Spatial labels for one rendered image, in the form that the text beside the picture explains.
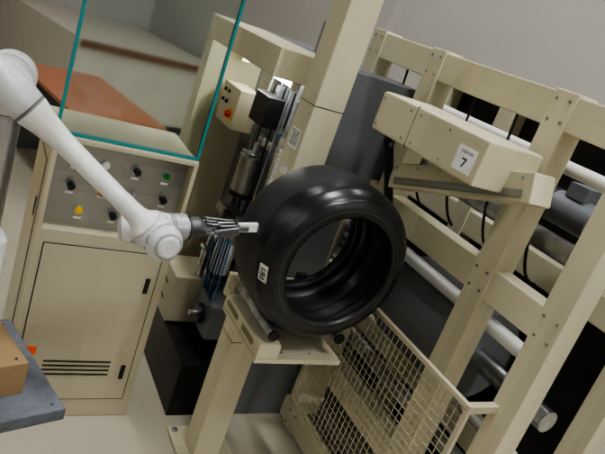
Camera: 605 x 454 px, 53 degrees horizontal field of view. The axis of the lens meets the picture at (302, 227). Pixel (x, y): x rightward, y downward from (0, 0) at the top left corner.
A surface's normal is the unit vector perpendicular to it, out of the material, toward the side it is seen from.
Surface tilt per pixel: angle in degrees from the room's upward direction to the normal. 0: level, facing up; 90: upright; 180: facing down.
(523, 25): 90
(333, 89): 90
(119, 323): 90
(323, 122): 90
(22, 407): 0
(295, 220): 66
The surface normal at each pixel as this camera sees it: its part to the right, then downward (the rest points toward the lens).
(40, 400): 0.33, -0.89
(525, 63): -0.70, 0.00
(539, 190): 0.49, 0.13
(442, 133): -0.85, -0.14
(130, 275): 0.41, 0.43
